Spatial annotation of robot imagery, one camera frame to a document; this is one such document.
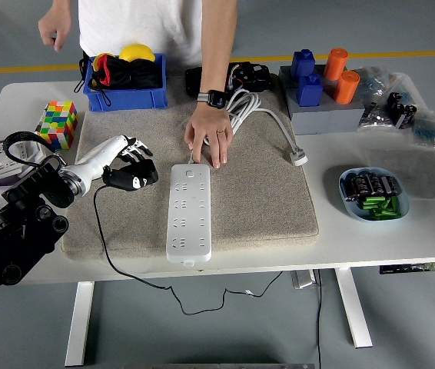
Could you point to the person's right hand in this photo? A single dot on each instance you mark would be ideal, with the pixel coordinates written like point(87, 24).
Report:
point(56, 27)

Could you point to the person's left hand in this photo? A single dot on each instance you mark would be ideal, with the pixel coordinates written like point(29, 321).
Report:
point(208, 127)

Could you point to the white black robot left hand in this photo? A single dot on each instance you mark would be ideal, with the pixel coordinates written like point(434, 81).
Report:
point(98, 157)

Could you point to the black plug adapter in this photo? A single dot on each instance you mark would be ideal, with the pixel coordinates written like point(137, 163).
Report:
point(146, 168)

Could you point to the white power strip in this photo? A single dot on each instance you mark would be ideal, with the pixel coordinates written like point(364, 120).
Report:
point(188, 230)

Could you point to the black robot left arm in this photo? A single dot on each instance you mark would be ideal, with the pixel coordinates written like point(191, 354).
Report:
point(29, 215)

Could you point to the person's left forearm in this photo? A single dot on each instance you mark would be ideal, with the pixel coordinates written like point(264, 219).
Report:
point(217, 46)

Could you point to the person's right forearm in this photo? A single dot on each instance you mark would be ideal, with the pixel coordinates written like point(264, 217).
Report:
point(63, 4)

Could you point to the black wrist watch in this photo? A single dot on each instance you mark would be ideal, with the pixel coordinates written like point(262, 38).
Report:
point(213, 98)

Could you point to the multicolour puzzle cube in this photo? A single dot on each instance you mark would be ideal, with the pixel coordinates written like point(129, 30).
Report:
point(60, 125)

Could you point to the blue plastic bin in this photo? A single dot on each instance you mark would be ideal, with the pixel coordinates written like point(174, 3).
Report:
point(125, 100)

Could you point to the red yellow black pouch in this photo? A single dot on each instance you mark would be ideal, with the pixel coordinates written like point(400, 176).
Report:
point(106, 71)

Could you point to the black electronic device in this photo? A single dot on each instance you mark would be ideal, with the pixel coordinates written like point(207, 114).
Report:
point(252, 75)

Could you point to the yellow ball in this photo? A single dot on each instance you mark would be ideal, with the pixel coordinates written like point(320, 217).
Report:
point(137, 53)

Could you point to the black cloth bundle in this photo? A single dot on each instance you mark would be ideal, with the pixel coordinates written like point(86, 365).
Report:
point(140, 75)

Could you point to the grey-brown mat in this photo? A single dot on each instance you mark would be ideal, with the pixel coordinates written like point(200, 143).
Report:
point(260, 200)

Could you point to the blue block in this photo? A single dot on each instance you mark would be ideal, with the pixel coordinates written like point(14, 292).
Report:
point(309, 92)
point(302, 65)

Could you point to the grey block base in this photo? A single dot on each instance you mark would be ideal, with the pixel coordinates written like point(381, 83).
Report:
point(325, 115)

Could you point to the orange cylinder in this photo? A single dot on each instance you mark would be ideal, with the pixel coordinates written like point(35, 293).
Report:
point(346, 88)
point(334, 63)

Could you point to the black capacitor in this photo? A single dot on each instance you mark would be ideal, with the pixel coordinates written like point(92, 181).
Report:
point(389, 185)
point(363, 184)
point(375, 183)
point(350, 188)

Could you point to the light blue dish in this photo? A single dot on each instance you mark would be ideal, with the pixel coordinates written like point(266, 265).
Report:
point(350, 209)

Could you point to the bag of silver parts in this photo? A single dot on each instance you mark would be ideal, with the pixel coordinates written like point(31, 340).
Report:
point(375, 117)

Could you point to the white table leg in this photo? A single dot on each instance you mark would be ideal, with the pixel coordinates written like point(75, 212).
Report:
point(354, 307)
point(79, 326)

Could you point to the clear bag of blue parts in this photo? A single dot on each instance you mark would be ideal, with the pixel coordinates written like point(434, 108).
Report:
point(373, 82)
point(429, 130)

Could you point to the grey metal plate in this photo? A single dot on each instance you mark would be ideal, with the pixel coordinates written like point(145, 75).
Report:
point(303, 280)

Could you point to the bag of black capacitors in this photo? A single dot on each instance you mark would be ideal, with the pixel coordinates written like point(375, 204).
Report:
point(402, 109)

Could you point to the large clear plastic bag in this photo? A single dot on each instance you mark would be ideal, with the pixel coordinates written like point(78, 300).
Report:
point(432, 165)

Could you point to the black table control box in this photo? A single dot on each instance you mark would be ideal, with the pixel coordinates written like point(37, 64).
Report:
point(406, 268)

